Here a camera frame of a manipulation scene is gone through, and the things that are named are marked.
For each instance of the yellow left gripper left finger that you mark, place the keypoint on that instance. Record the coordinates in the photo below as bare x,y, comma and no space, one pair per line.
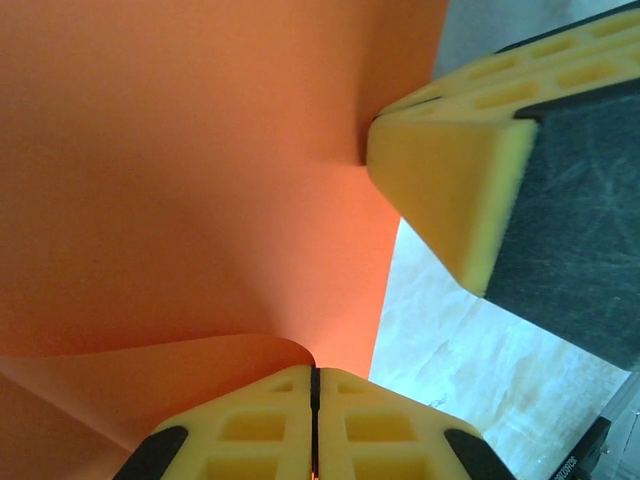
250,430

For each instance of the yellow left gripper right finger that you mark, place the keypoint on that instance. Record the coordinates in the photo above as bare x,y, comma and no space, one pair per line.
390,430

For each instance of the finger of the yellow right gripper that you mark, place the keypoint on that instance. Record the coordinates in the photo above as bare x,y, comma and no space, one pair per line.
450,190
525,55

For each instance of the orange paper sheet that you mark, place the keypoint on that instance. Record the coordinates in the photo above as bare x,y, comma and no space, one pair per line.
200,150

